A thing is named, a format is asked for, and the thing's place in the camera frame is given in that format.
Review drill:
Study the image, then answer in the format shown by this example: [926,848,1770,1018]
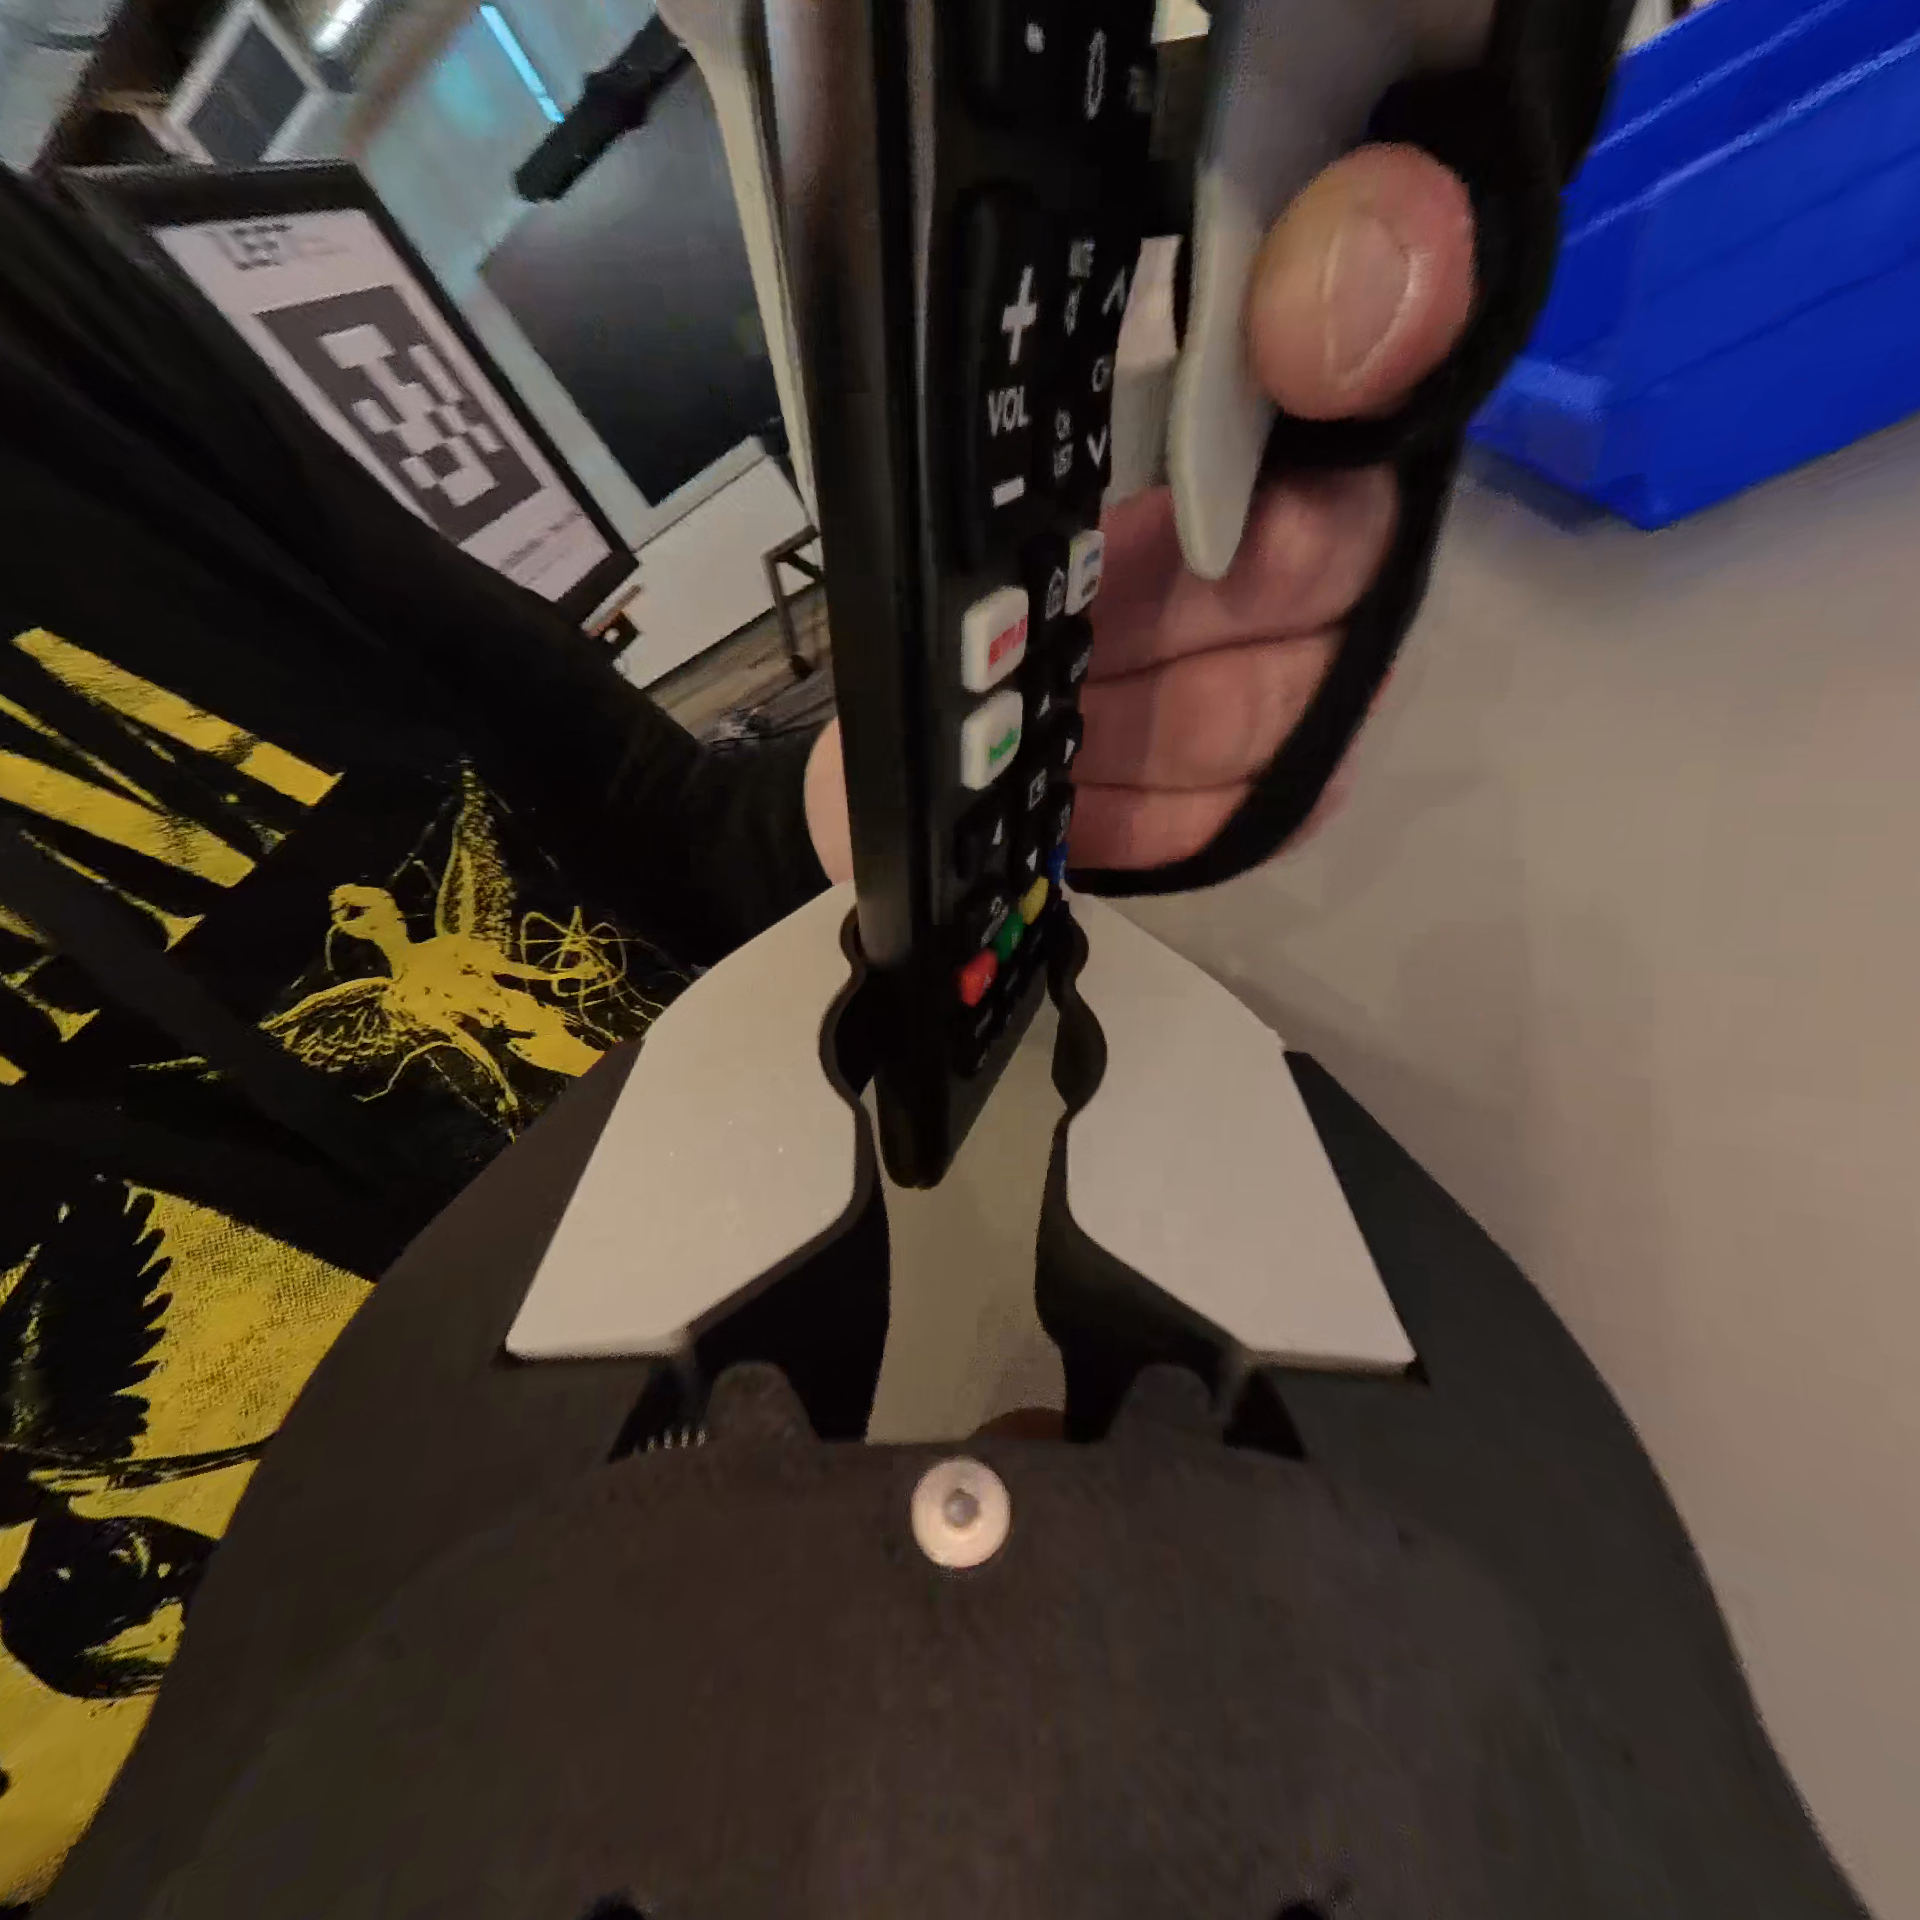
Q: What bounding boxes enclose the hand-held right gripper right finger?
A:
[1034,894,1420,1446]

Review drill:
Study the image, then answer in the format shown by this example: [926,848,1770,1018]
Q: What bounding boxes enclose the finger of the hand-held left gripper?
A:
[1117,240,1202,501]
[656,0,829,521]

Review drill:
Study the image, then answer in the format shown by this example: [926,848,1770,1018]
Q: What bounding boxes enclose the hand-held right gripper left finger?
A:
[504,900,890,1446]

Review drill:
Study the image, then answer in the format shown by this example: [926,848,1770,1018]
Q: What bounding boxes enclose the black remote control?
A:
[781,0,1164,1191]

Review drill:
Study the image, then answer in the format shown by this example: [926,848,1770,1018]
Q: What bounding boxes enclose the blue plastic bin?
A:
[1466,0,1920,532]

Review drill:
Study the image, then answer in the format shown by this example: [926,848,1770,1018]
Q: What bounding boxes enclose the person's left forearm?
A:
[0,165,851,979]

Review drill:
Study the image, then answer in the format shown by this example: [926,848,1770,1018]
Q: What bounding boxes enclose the grey desk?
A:
[645,434,1920,1920]

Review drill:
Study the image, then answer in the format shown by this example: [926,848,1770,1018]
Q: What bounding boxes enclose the person's left hand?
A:
[1065,143,1483,873]

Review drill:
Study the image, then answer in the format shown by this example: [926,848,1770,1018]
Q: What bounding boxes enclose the black monitor screen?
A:
[480,60,799,513]

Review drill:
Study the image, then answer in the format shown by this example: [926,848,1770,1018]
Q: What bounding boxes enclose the white cabinet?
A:
[614,451,830,700]

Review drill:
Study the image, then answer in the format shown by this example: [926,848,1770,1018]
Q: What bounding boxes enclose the yellow black patterned pants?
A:
[0,626,709,1909]

